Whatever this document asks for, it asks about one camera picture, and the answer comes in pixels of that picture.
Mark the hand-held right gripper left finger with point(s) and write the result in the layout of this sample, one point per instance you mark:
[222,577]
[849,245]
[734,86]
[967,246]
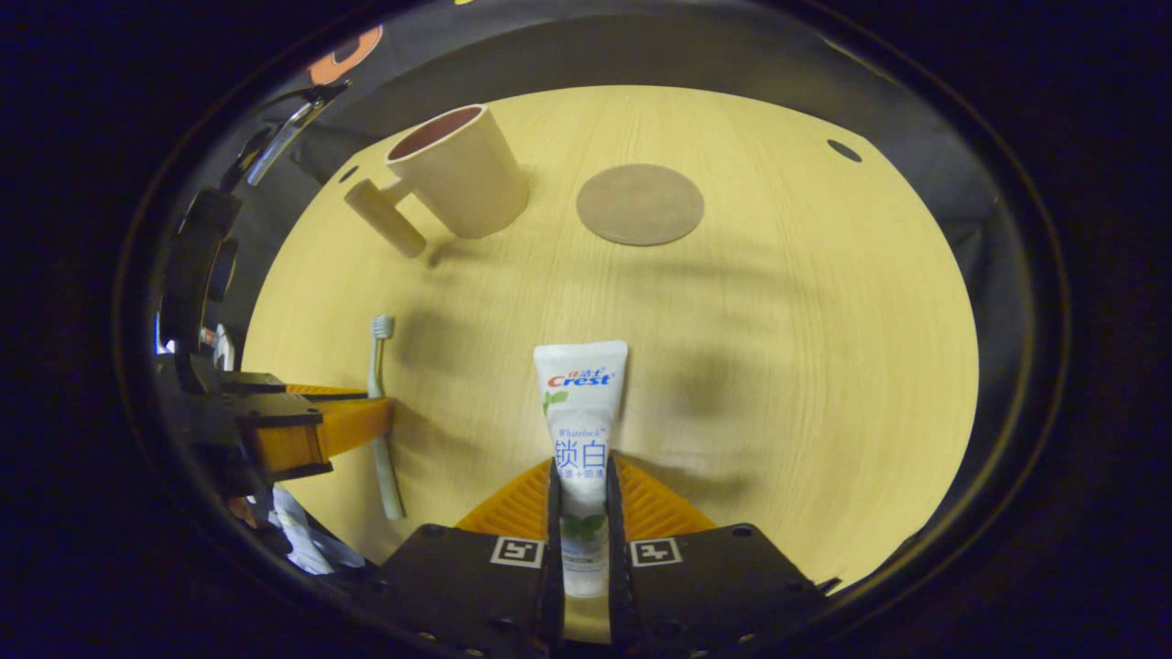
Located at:
[458,590]

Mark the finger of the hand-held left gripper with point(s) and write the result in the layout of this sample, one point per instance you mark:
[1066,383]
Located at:
[275,410]
[256,382]

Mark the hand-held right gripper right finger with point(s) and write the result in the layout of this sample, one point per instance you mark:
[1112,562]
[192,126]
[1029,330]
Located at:
[705,586]

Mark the pale green toothbrush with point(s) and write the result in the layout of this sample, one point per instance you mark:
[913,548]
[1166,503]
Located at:
[383,327]

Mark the white toothpaste tube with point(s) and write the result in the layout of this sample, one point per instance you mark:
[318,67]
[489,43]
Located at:
[581,403]

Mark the round brown coaster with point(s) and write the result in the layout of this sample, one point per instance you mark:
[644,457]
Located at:
[641,203]

